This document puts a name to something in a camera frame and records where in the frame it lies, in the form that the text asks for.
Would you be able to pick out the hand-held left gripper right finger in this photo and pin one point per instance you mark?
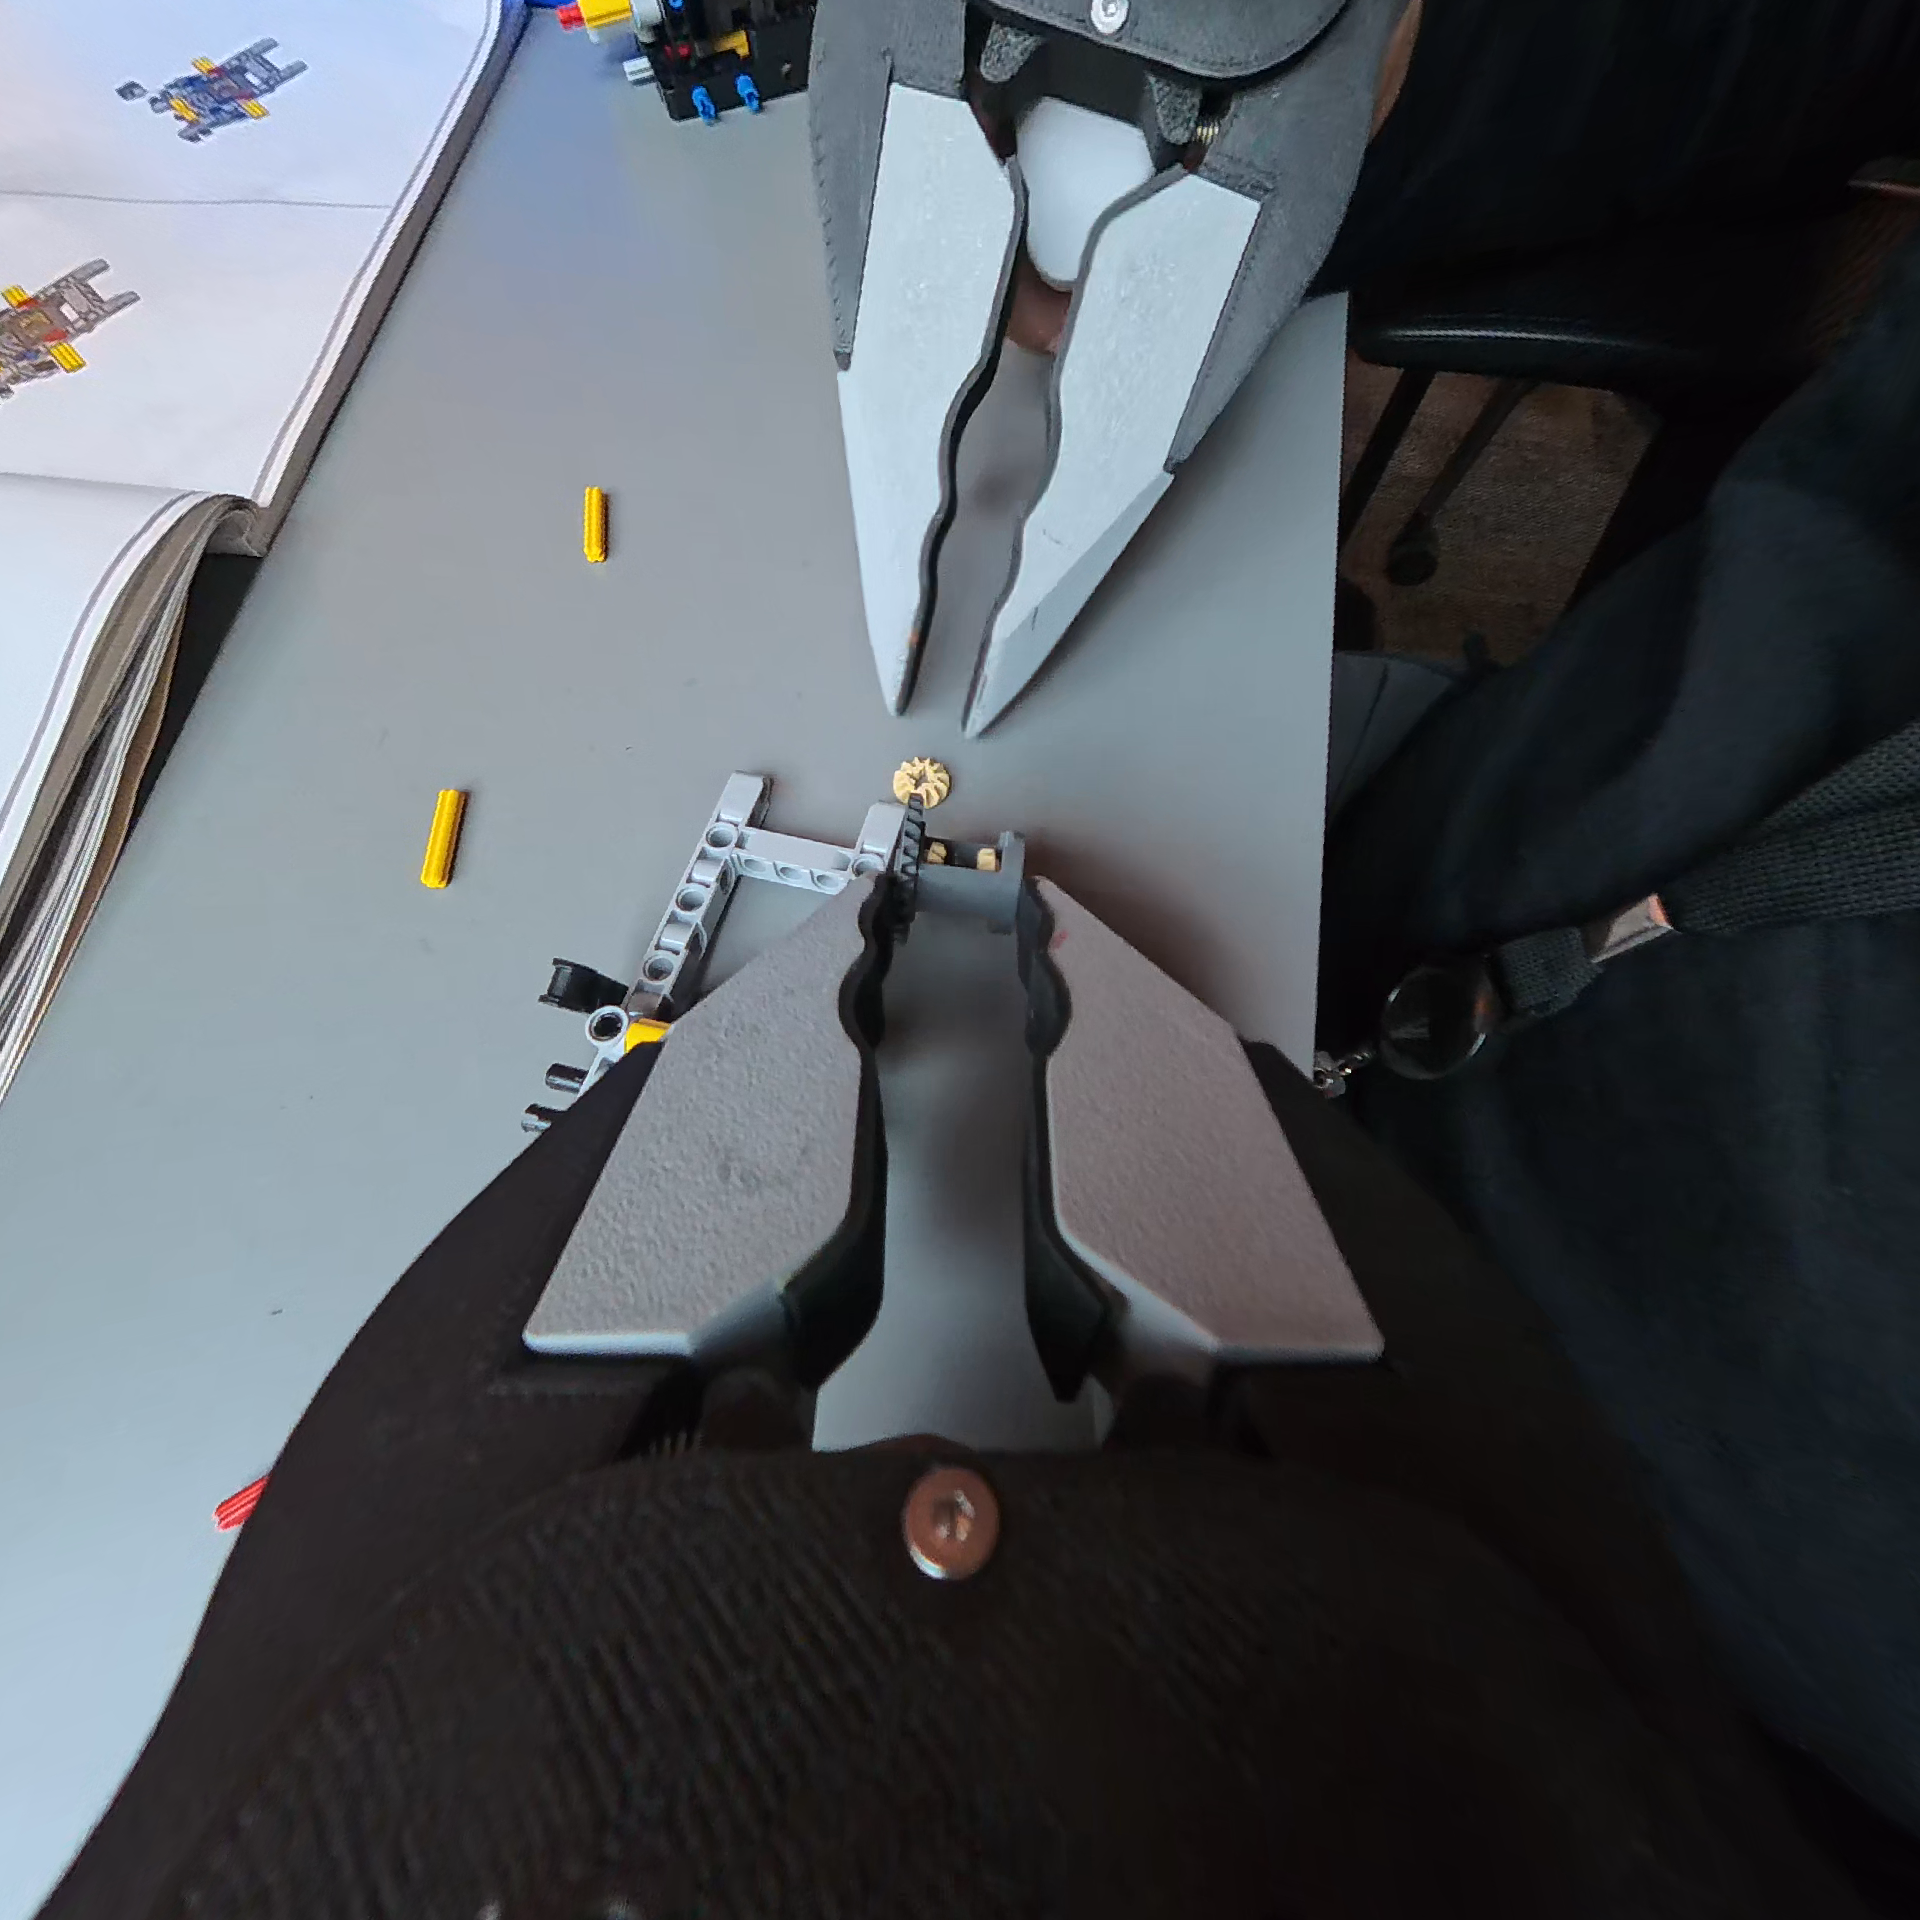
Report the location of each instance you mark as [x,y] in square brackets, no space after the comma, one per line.
[1200,1186]

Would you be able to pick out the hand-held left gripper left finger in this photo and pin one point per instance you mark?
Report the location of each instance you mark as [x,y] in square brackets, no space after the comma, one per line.
[705,1172]

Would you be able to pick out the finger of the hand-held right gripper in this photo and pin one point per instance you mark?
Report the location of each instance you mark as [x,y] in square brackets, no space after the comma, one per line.
[1154,347]
[930,300]

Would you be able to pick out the grey beam frame assembly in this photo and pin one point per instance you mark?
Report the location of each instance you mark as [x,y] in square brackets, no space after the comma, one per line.
[809,858]

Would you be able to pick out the grey toy differential gear assembly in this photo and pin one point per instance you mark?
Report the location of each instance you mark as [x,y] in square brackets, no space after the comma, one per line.
[960,893]

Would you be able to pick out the large tan bevel gear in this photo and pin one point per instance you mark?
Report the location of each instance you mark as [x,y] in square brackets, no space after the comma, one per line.
[909,791]

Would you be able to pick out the black round badge reel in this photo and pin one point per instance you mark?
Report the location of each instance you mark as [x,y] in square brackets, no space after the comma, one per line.
[1433,1022]

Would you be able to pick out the multicoloured toy chassis assembly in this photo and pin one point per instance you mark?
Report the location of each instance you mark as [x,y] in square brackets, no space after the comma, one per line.
[705,68]

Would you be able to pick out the black office chair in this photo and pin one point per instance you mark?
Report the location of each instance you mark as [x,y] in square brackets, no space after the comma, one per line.
[1501,348]

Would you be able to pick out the yellow toy axle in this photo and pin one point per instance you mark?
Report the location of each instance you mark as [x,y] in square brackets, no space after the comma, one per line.
[596,525]
[445,838]

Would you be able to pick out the red toy axle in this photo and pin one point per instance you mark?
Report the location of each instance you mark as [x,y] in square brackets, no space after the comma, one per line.
[241,1504]

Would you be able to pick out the building instruction booklet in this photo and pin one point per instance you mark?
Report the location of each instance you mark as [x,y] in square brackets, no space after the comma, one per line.
[225,376]

